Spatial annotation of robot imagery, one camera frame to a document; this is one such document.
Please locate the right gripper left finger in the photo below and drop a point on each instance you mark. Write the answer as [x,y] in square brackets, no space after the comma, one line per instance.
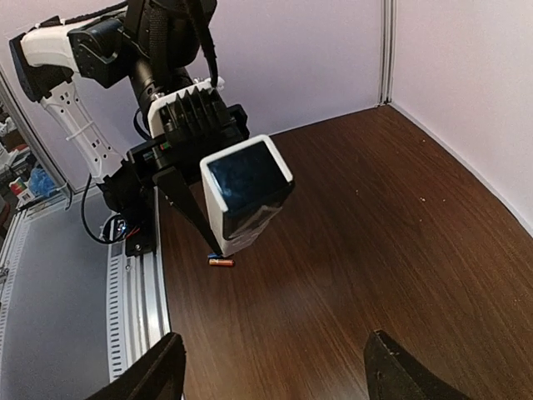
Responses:
[158,374]

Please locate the right aluminium frame post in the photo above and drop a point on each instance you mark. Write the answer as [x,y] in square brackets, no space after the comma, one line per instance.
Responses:
[388,47]

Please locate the orange battery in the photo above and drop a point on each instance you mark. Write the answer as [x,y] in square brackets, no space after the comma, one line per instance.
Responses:
[219,262]

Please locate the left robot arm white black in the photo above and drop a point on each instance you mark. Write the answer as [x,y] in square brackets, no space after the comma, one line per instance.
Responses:
[166,50]

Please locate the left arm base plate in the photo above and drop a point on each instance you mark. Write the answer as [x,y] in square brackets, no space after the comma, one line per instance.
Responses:
[140,236]

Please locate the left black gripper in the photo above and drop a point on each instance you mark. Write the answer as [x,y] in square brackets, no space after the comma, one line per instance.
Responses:
[185,141]

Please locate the white remote control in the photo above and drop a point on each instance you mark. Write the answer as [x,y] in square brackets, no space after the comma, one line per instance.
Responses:
[245,186]

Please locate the front aluminium rail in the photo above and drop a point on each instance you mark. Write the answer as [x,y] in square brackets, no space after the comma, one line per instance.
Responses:
[75,314]

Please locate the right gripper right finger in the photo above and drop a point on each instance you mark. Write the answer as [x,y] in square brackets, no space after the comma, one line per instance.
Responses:
[393,373]

